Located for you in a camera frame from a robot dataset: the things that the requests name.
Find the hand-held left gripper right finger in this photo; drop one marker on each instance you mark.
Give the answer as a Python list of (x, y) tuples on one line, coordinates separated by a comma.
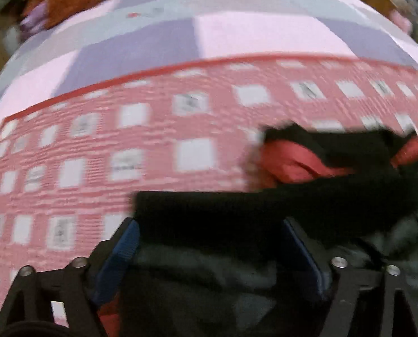
[(300, 252)]

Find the pink bag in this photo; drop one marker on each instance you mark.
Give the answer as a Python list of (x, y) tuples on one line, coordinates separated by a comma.
[(400, 21)]

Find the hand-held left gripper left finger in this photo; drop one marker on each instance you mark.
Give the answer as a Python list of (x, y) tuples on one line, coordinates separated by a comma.
[(119, 252)]

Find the red and black hooded jacket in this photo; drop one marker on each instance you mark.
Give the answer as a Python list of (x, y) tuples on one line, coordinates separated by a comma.
[(230, 217)]

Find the pink and purple patchwork bedsheet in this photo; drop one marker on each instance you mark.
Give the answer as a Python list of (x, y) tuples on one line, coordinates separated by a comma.
[(251, 31)]

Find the purple cloth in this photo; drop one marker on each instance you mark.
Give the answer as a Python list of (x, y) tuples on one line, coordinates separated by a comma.
[(33, 23)]

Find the red checked mat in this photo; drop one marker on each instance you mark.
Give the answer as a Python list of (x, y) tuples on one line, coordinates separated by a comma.
[(124, 140)]

